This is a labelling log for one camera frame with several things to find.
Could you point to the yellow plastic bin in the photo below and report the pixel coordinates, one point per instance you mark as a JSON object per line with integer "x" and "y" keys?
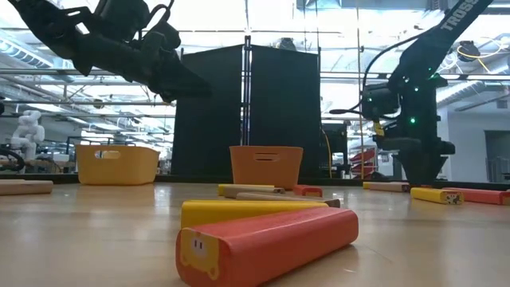
{"x": 119, "y": 169}

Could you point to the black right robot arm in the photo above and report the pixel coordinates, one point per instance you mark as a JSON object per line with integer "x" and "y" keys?
{"x": 418, "y": 103}

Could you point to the plain wooden block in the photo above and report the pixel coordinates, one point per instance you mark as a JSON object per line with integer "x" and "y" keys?
{"x": 390, "y": 187}
{"x": 251, "y": 191}
{"x": 287, "y": 197}
{"x": 24, "y": 187}

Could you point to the black partition panel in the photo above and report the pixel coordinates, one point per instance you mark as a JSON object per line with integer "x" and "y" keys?
{"x": 207, "y": 119}
{"x": 285, "y": 119}

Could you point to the black aluminium table frame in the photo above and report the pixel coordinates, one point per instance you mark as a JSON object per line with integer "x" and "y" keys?
{"x": 191, "y": 178}

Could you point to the black equipment cart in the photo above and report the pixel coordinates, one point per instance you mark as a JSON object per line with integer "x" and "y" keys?
{"x": 338, "y": 147}

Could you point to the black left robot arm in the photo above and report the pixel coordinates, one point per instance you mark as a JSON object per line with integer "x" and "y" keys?
{"x": 48, "y": 32}

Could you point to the white humanoid robot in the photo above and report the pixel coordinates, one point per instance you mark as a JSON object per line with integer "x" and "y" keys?
{"x": 28, "y": 131}

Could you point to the red wooden block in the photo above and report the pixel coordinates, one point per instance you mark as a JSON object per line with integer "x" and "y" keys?
{"x": 307, "y": 190}
{"x": 279, "y": 247}
{"x": 482, "y": 195}

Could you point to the red stacked bins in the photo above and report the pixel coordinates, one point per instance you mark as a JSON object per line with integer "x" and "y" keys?
{"x": 364, "y": 159}

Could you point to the yellow wooden block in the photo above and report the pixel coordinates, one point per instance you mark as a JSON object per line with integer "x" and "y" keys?
{"x": 239, "y": 211}
{"x": 430, "y": 194}
{"x": 366, "y": 185}
{"x": 220, "y": 189}

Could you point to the orange plastic bin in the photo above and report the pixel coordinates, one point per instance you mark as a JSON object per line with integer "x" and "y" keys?
{"x": 265, "y": 173}

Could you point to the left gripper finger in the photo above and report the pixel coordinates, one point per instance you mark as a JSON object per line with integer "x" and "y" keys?
{"x": 183, "y": 81}

